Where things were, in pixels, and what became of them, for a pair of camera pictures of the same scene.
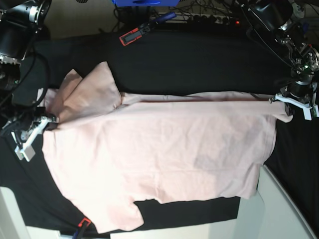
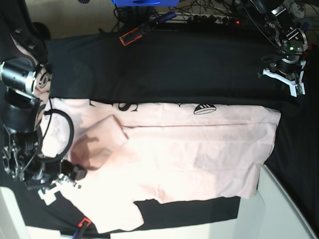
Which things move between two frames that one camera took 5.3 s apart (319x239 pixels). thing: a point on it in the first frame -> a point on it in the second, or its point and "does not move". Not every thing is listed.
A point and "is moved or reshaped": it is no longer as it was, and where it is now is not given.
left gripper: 26,128 -> 46,175
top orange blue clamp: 135,34 does not move
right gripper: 302,92 -> 289,68
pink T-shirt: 111,151 is moved or reshaped
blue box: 145,3 does not move
